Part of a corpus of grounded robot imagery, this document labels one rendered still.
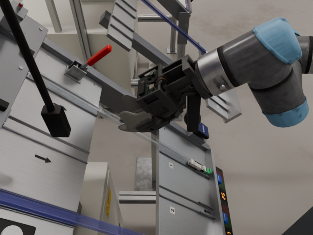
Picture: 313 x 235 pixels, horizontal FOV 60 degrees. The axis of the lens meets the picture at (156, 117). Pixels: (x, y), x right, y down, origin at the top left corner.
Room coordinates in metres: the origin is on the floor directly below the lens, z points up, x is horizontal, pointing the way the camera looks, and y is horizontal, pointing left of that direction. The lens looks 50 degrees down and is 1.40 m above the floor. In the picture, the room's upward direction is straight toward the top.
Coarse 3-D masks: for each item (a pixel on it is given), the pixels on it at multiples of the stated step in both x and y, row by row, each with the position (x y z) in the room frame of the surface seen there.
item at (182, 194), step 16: (176, 144) 0.41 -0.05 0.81; (192, 144) 0.44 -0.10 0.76; (160, 160) 0.33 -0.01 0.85; (176, 160) 0.36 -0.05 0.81; (160, 176) 0.29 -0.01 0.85; (176, 176) 0.31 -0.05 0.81; (192, 176) 0.34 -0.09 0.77; (208, 176) 0.36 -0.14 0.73; (160, 192) 0.25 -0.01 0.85; (176, 192) 0.27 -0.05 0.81; (192, 192) 0.29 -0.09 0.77; (208, 192) 0.31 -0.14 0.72; (160, 208) 0.22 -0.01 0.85; (176, 208) 0.23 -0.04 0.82; (192, 208) 0.25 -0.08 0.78; (208, 208) 0.27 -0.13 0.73; (160, 224) 0.19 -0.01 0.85; (176, 224) 0.20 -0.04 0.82; (192, 224) 0.21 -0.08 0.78; (208, 224) 0.23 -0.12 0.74
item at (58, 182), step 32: (64, 64) 0.44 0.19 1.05; (32, 96) 0.33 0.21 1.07; (64, 96) 0.36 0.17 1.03; (96, 96) 0.41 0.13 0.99; (32, 128) 0.27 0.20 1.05; (0, 160) 0.20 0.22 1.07; (32, 160) 0.22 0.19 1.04; (64, 160) 0.24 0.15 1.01; (32, 192) 0.17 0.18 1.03; (64, 192) 0.19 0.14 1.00; (32, 224) 0.13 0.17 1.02; (64, 224) 0.14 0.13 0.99
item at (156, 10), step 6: (144, 0) 0.85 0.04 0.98; (150, 6) 0.85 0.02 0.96; (156, 12) 0.85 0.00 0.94; (162, 18) 0.85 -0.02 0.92; (168, 18) 0.85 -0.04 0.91; (174, 24) 0.85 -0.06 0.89; (180, 30) 0.84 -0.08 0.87; (186, 36) 0.84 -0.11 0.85; (192, 42) 0.84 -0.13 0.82; (198, 48) 0.84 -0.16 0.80
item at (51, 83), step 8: (40, 72) 0.38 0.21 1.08; (48, 80) 0.37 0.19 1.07; (56, 88) 0.36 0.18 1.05; (64, 88) 0.37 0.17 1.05; (72, 96) 0.36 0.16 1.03; (80, 96) 0.37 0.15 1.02; (88, 104) 0.36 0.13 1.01; (96, 104) 0.37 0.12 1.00; (96, 112) 0.36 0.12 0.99; (104, 112) 0.37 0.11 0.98; (112, 120) 0.36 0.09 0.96; (120, 120) 0.37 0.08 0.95; (144, 136) 0.36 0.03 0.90; (152, 136) 0.38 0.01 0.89; (152, 144) 0.36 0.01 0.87; (160, 144) 0.37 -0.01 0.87; (168, 152) 0.36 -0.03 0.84; (176, 152) 0.37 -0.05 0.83; (184, 160) 0.36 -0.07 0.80; (208, 168) 0.37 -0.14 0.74
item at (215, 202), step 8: (208, 152) 0.43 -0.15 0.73; (208, 160) 0.41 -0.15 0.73; (216, 176) 0.36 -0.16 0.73; (216, 184) 0.33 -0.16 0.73; (216, 192) 0.31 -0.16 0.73; (216, 200) 0.29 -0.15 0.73; (216, 208) 0.27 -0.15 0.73; (216, 216) 0.25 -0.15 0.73; (216, 224) 0.23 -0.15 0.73; (216, 232) 0.21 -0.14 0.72; (224, 232) 0.21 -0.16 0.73
